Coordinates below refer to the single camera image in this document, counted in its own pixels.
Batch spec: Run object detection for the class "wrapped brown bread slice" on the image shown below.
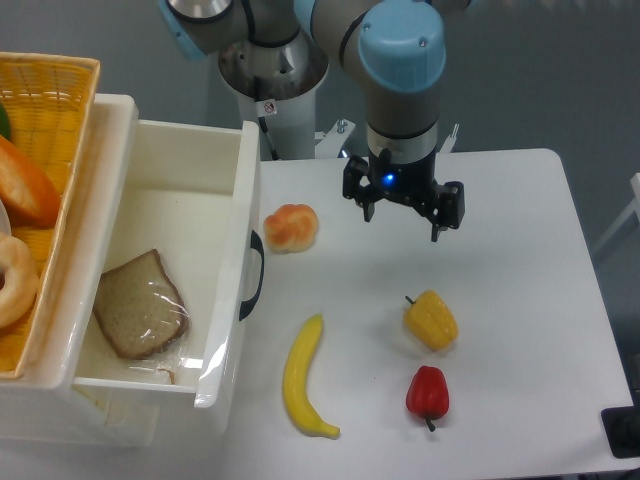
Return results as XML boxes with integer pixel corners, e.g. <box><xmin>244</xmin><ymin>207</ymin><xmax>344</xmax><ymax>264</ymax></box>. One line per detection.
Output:
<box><xmin>92</xmin><ymin>249</ymin><xmax>190</xmax><ymax>360</ymax></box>

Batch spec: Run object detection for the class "white drawer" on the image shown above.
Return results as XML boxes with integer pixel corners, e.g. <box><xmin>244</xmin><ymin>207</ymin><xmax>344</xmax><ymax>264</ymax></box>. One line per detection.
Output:
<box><xmin>75</xmin><ymin>121</ymin><xmax>261</xmax><ymax>409</ymax></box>

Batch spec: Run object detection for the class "green vegetable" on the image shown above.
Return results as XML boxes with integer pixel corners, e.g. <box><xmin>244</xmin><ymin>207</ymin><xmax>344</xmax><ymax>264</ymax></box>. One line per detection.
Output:
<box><xmin>0</xmin><ymin>104</ymin><xmax>12</xmax><ymax>141</ymax></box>

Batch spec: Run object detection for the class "yellow toy bell pepper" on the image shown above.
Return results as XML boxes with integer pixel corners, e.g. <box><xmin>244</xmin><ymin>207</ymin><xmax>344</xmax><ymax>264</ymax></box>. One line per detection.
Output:
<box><xmin>403</xmin><ymin>290</ymin><xmax>459</xmax><ymax>351</ymax></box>

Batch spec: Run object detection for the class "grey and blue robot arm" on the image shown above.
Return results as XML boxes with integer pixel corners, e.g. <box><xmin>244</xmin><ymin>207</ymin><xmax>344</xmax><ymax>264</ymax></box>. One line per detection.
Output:
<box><xmin>158</xmin><ymin>1</ymin><xmax>465</xmax><ymax>234</ymax></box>

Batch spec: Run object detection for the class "white drawer cabinet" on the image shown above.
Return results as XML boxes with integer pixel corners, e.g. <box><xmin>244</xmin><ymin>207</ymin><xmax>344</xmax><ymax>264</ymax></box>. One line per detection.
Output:
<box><xmin>1</xmin><ymin>94</ymin><xmax>232</xmax><ymax>446</ymax></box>

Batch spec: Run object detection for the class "orange croissant bread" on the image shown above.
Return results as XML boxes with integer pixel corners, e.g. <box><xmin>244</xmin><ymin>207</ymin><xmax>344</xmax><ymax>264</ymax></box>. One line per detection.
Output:
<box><xmin>1</xmin><ymin>137</ymin><xmax>61</xmax><ymax>229</ymax></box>

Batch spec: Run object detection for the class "red toy bell pepper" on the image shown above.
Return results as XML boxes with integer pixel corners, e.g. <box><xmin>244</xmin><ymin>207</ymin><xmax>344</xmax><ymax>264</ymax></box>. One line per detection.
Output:
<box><xmin>405</xmin><ymin>366</ymin><xmax>450</xmax><ymax>432</ymax></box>

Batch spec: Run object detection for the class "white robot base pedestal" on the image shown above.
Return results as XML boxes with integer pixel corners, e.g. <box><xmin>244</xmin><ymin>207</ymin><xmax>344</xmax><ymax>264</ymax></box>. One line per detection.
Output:
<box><xmin>218</xmin><ymin>30</ymin><xmax>329</xmax><ymax>160</ymax></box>

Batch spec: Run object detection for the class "orange bread roll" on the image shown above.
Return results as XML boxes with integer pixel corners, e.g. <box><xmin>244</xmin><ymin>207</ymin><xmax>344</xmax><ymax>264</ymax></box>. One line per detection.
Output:
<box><xmin>263</xmin><ymin>204</ymin><xmax>319</xmax><ymax>253</ymax></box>

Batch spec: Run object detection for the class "yellow wicker basket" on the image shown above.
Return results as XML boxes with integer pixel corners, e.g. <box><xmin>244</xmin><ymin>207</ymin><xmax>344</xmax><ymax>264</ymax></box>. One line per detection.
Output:
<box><xmin>1</xmin><ymin>52</ymin><xmax>100</xmax><ymax>380</ymax></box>

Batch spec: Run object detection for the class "beige bagel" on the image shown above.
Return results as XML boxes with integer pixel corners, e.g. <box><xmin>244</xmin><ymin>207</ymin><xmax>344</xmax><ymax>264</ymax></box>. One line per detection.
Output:
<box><xmin>1</xmin><ymin>233</ymin><xmax>40</xmax><ymax>327</ymax></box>

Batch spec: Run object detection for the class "white metal frame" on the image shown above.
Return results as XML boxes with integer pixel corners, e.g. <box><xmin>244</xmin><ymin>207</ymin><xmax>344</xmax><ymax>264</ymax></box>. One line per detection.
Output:
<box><xmin>591</xmin><ymin>173</ymin><xmax>639</xmax><ymax>265</ymax></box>

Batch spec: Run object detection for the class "black device at edge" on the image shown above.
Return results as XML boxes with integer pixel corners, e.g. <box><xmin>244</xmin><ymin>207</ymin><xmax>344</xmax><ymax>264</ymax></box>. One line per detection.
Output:
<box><xmin>601</xmin><ymin>406</ymin><xmax>639</xmax><ymax>459</ymax></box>

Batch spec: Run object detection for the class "yellow toy banana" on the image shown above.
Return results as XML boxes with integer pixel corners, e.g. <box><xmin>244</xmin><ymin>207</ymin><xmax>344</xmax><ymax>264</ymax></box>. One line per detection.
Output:
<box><xmin>282</xmin><ymin>314</ymin><xmax>340</xmax><ymax>440</ymax></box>

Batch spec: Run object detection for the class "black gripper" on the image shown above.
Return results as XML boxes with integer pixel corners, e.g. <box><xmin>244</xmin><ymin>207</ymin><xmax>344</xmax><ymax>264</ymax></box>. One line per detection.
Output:
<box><xmin>342</xmin><ymin>149</ymin><xmax>465</xmax><ymax>242</ymax></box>

